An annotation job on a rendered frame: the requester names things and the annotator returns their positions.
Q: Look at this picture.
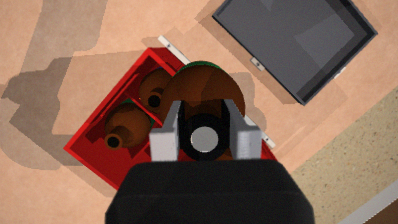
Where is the grey square tray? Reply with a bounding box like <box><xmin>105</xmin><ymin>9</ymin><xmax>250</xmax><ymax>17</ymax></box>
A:
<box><xmin>214</xmin><ymin>0</ymin><xmax>378</xmax><ymax>106</ymax></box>

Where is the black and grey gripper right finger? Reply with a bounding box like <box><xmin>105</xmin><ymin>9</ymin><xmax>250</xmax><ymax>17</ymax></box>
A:
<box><xmin>221</xmin><ymin>99</ymin><xmax>262</xmax><ymax>160</ymax></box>

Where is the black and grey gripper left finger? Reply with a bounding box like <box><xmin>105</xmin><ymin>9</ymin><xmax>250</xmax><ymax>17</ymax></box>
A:
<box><xmin>149</xmin><ymin>100</ymin><xmax>185</xmax><ymax>162</ymax></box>

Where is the red crate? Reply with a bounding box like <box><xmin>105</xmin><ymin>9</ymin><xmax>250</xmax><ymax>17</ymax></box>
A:
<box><xmin>86</xmin><ymin>47</ymin><xmax>184</xmax><ymax>190</ymax></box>

